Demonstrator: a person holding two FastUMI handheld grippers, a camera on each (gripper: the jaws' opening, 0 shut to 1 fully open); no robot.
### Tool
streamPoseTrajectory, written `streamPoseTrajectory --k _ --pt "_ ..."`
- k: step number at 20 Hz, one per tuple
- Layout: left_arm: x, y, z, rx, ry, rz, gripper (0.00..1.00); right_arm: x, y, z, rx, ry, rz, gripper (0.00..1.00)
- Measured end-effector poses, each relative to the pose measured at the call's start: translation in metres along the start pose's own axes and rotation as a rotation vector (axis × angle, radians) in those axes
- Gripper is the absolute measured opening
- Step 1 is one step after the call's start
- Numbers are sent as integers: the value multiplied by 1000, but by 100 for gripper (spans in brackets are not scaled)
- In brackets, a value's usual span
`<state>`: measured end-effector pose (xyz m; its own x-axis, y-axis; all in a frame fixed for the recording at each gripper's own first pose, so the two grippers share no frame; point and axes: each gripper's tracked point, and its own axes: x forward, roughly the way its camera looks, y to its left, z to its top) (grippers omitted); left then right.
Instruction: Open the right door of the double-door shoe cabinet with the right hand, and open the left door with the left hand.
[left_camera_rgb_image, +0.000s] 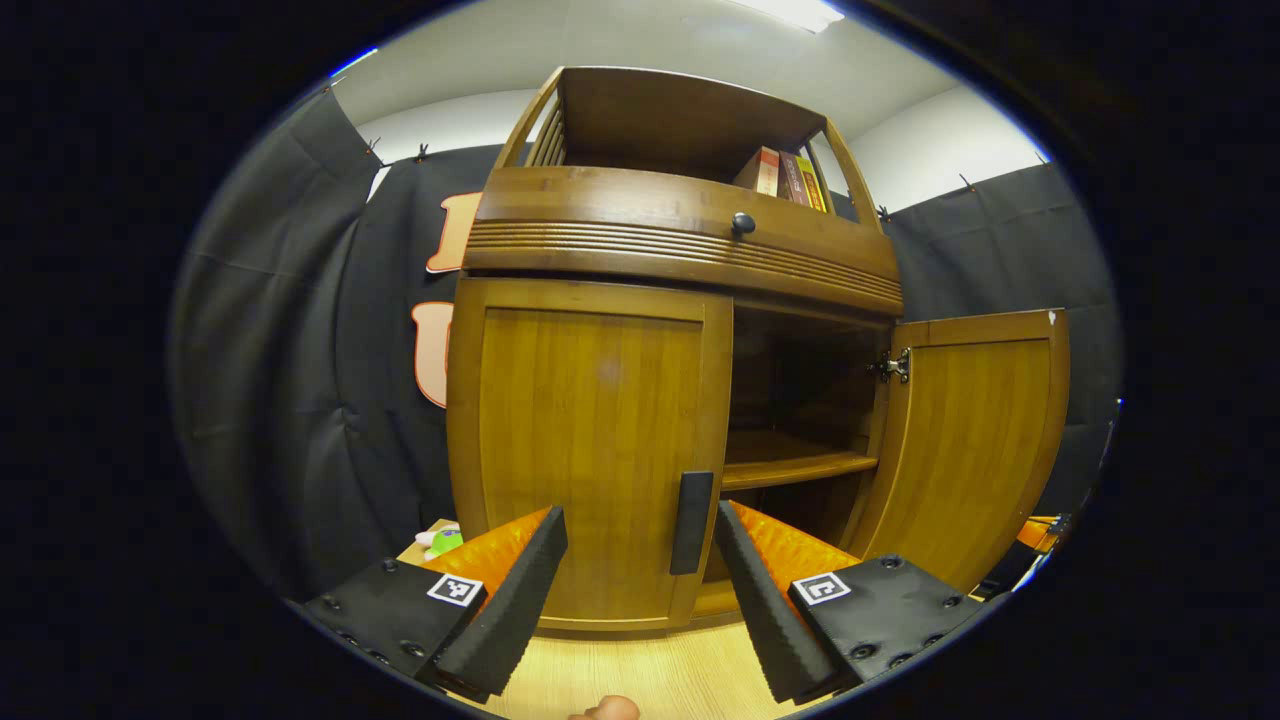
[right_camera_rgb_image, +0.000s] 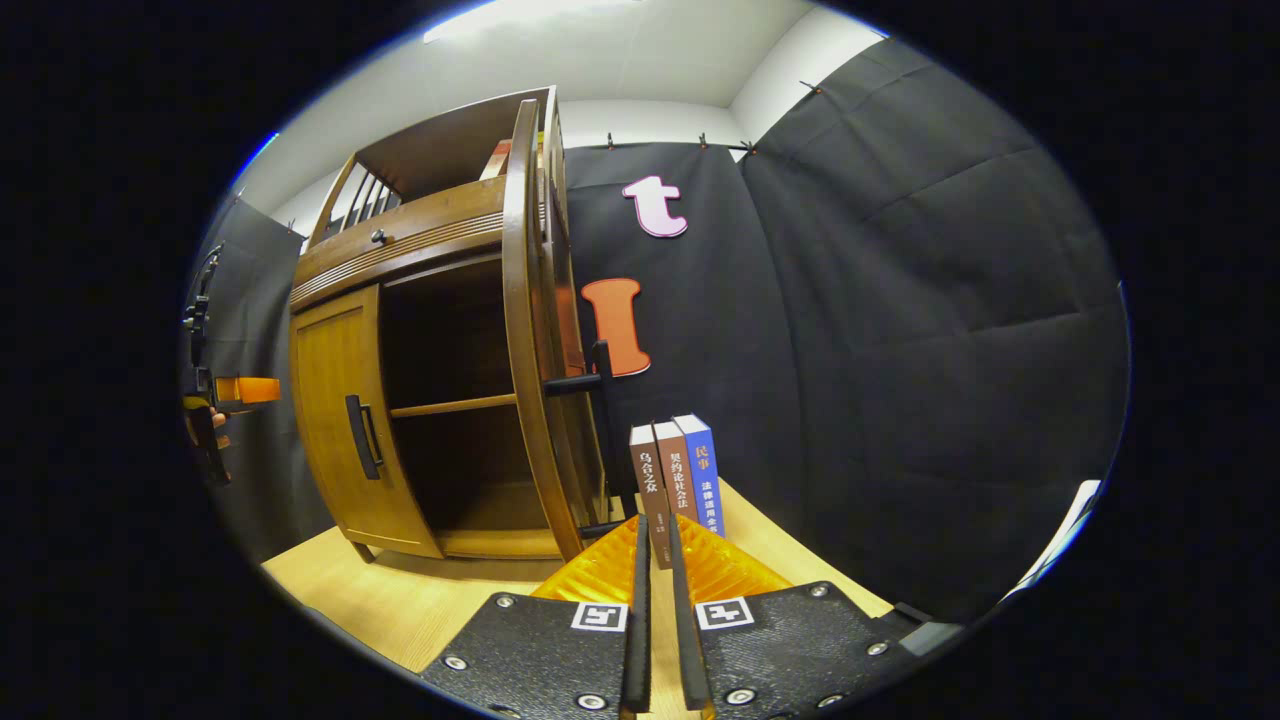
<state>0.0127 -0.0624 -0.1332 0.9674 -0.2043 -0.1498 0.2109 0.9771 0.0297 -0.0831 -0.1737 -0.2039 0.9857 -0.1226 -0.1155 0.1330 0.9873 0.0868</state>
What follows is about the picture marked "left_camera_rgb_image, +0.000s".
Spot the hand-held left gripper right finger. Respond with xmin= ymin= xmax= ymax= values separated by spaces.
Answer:
xmin=714 ymin=502 xmax=1013 ymax=706

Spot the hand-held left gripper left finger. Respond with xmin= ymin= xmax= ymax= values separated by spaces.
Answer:
xmin=290 ymin=507 xmax=571 ymax=706

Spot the wooden shoe cabinet door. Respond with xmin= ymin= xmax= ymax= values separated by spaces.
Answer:
xmin=845 ymin=308 xmax=1071 ymax=596
xmin=447 ymin=277 xmax=734 ymax=633

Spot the black door handle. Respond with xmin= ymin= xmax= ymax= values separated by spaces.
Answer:
xmin=668 ymin=470 xmax=717 ymax=577

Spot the wooden double-door shoe cabinet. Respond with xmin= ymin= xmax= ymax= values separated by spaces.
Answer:
xmin=445 ymin=65 xmax=1071 ymax=636

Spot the wooden cabinet drawer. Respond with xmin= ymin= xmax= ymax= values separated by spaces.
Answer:
xmin=462 ymin=165 xmax=904 ymax=319

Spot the pink green plush toy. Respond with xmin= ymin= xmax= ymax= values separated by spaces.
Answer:
xmin=415 ymin=522 xmax=464 ymax=561

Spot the wooden inner shelf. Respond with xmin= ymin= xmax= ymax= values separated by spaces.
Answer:
xmin=720 ymin=430 xmax=881 ymax=491

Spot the black backdrop cloth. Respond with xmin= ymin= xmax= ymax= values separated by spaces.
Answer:
xmin=165 ymin=85 xmax=1121 ymax=601

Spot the yellow book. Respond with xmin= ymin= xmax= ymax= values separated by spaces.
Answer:
xmin=795 ymin=155 xmax=829 ymax=213

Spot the brown book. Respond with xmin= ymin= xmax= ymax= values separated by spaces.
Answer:
xmin=776 ymin=150 xmax=811 ymax=207

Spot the tan red book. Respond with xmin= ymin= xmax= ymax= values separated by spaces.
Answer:
xmin=733 ymin=146 xmax=781 ymax=197

